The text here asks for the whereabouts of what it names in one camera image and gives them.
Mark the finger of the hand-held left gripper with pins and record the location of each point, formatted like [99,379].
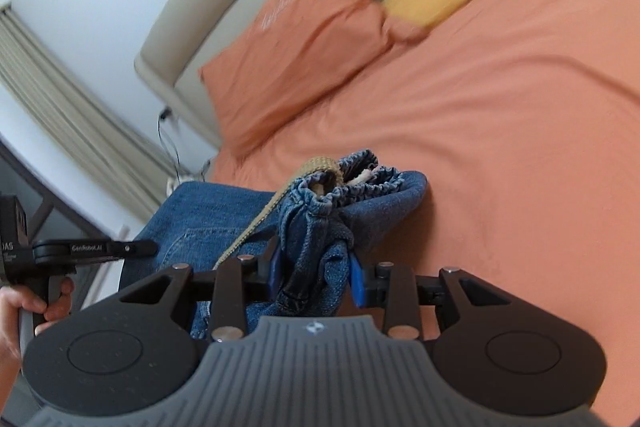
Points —
[100,248]

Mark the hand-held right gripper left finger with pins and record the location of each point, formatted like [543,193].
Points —
[272,272]

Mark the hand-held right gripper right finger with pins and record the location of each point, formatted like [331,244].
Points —
[357,284]

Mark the blue denim pants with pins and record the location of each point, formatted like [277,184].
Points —
[320,237]

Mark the beige webbing belt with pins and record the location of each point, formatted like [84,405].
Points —
[315,167]

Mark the person's left hand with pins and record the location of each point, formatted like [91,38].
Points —
[10,324]

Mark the beige curtain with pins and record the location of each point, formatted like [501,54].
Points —
[70,107]

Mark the orange bed sheet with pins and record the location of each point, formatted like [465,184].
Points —
[500,132]

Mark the orange pillow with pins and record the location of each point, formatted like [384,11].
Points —
[300,42]

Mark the beige padded headboard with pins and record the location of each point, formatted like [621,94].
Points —
[225,7]

